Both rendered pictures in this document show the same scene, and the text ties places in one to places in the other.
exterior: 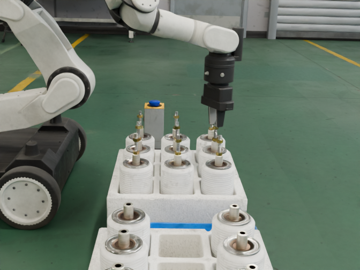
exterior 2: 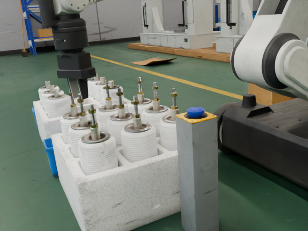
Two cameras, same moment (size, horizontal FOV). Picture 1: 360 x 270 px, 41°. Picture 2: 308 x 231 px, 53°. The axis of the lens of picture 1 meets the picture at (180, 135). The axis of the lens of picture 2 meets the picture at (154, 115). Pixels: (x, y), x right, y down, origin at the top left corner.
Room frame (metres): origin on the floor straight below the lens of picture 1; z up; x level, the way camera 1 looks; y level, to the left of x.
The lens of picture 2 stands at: (2.26, -0.25, 0.54)
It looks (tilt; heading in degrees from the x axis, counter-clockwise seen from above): 18 degrees down; 157
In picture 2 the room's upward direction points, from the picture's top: 5 degrees counter-clockwise
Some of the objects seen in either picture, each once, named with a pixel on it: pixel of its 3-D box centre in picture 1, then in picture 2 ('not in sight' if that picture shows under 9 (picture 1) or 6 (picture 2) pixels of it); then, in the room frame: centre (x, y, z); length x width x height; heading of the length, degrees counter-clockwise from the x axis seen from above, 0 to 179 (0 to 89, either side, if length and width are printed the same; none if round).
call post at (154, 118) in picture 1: (154, 146); (198, 177); (1.68, 0.10, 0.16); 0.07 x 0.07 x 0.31; 2
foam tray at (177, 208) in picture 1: (175, 196); (127, 164); (1.40, 0.01, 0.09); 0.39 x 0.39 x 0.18; 2
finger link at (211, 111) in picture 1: (211, 113); (84, 87); (1.42, -0.10, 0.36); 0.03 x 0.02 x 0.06; 125
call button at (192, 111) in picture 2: (154, 103); (195, 113); (1.68, 0.10, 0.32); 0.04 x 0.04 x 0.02
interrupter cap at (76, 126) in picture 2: (214, 150); (84, 125); (1.40, -0.11, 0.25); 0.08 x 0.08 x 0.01
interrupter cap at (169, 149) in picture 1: (176, 149); (122, 117); (1.40, 0.01, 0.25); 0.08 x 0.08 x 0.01
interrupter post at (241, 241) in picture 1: (241, 240); (52, 89); (0.85, -0.13, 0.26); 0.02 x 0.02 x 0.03
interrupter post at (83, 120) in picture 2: (214, 146); (83, 121); (1.40, -0.11, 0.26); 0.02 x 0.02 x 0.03
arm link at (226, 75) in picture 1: (217, 86); (74, 54); (1.40, -0.11, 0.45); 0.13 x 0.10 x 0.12; 35
